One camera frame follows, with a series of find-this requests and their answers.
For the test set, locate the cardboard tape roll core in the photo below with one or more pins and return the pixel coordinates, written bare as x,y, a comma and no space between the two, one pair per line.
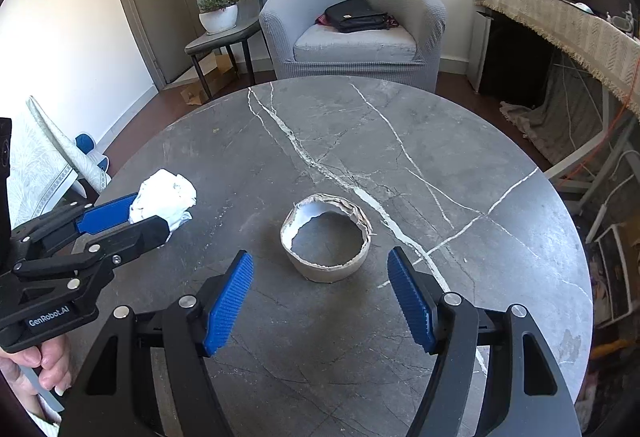
326,237

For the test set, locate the person's left hand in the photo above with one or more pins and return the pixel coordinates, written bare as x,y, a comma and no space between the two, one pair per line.
52,357

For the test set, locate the black bag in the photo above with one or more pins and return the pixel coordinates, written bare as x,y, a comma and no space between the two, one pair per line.
350,16

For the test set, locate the white sleeve forearm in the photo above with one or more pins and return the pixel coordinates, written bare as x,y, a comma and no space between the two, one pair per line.
47,420

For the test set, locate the black camera module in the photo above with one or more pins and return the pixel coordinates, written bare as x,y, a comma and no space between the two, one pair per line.
5,142

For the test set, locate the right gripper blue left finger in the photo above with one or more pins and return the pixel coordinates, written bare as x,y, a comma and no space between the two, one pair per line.
218,304

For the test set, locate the beige fringed desk cloth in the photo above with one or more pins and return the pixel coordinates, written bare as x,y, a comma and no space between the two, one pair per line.
603,50

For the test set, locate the grey dining chair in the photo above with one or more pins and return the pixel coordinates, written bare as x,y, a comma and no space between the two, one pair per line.
245,28

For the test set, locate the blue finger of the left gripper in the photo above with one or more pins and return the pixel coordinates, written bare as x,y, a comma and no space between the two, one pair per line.
100,218

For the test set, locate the white tissue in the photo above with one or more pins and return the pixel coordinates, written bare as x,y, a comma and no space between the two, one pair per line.
165,195

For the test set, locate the flat cardboard box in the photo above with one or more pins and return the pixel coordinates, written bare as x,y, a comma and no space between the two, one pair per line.
218,72

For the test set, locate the patterned green tablecloth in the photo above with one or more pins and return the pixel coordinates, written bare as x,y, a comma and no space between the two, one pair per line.
44,163

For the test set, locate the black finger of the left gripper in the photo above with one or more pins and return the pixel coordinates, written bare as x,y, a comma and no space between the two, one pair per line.
130,242

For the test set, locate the potted green bonsai plant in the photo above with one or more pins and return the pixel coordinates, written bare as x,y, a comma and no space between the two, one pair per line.
225,4

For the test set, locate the grey armchair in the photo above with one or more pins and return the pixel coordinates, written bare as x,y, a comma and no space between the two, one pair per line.
395,40

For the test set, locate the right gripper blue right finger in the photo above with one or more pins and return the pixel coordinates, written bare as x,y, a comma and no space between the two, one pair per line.
422,302

